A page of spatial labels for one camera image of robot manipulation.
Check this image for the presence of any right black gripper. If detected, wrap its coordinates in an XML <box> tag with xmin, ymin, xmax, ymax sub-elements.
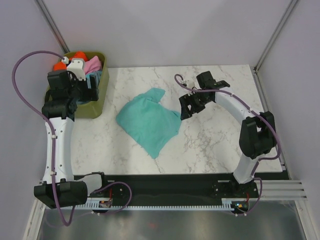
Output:
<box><xmin>179</xmin><ymin>90</ymin><xmax>211</xmax><ymax>121</ymax></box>

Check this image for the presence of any teal t shirt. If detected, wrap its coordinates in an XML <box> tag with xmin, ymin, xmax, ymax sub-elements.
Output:
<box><xmin>115</xmin><ymin>87</ymin><xmax>182</xmax><ymax>159</ymax></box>

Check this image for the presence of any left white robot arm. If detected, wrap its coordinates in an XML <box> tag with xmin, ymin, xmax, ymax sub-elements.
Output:
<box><xmin>33</xmin><ymin>70</ymin><xmax>110</xmax><ymax>209</ymax></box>

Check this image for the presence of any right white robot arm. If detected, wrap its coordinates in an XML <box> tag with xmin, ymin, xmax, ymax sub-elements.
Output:
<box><xmin>174</xmin><ymin>71</ymin><xmax>280</xmax><ymax>197</ymax></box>

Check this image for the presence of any grey blue t shirt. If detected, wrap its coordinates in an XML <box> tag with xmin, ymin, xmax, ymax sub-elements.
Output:
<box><xmin>76</xmin><ymin>101</ymin><xmax>96</xmax><ymax>106</ymax></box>

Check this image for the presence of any light blue t shirt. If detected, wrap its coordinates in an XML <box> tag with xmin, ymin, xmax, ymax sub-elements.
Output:
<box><xmin>85</xmin><ymin>70</ymin><xmax>103</xmax><ymax>85</ymax></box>

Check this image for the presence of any pink t shirt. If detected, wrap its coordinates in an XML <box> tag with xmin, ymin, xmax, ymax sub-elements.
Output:
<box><xmin>84</xmin><ymin>55</ymin><xmax>103</xmax><ymax>75</ymax></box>

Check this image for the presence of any orange t shirt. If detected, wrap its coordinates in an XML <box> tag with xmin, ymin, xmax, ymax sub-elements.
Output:
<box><xmin>53</xmin><ymin>51</ymin><xmax>89</xmax><ymax>71</ymax></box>

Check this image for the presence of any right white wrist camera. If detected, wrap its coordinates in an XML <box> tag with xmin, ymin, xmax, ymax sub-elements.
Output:
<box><xmin>183</xmin><ymin>80</ymin><xmax>197</xmax><ymax>90</ymax></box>

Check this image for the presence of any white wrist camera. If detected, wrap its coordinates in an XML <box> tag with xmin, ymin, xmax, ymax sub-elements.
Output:
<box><xmin>183</xmin><ymin>80</ymin><xmax>197</xmax><ymax>90</ymax></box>
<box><xmin>66</xmin><ymin>58</ymin><xmax>86</xmax><ymax>81</ymax></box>

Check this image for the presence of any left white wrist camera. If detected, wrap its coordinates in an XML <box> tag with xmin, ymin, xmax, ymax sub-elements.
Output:
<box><xmin>66</xmin><ymin>58</ymin><xmax>86</xmax><ymax>81</ymax></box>

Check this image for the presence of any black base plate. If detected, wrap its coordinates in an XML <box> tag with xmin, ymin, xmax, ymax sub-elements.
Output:
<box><xmin>90</xmin><ymin>173</ymin><xmax>259</xmax><ymax>206</ymax></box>

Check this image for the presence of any white slotted cable duct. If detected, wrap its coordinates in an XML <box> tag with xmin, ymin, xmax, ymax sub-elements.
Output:
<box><xmin>77</xmin><ymin>198</ymin><xmax>235</xmax><ymax>211</ymax></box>

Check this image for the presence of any aluminium extrusion rail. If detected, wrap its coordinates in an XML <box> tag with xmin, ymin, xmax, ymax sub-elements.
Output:
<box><xmin>260</xmin><ymin>180</ymin><xmax>307</xmax><ymax>201</ymax></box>

